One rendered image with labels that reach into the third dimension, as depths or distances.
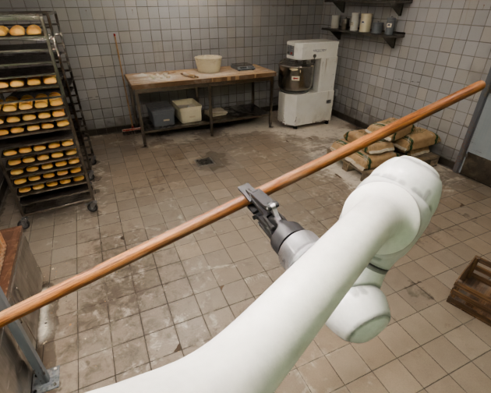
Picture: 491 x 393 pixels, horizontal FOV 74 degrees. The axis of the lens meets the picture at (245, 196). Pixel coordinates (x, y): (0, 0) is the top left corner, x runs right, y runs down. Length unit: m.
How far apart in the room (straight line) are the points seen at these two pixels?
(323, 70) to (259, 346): 5.53
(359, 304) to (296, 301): 0.23
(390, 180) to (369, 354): 1.96
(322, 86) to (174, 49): 2.44
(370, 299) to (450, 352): 2.10
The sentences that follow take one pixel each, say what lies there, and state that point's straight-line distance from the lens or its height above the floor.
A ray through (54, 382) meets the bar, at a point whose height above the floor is 0.01.
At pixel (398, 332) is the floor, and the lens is 2.56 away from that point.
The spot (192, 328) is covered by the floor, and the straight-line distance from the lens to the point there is 2.40.
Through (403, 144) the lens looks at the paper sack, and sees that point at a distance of 4.51.
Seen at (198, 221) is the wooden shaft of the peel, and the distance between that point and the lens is 0.77.
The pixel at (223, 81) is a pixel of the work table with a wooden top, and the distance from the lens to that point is 5.18.
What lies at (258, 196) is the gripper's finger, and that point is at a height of 1.54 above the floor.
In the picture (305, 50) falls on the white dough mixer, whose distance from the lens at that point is 5.47.
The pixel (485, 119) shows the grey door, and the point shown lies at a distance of 4.69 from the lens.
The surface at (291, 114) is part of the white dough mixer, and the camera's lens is 5.59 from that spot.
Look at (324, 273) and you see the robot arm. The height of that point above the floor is 1.69.
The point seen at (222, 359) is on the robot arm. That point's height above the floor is 1.69.
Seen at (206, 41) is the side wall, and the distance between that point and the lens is 5.88.
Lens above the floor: 1.91
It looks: 31 degrees down
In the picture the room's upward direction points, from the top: straight up
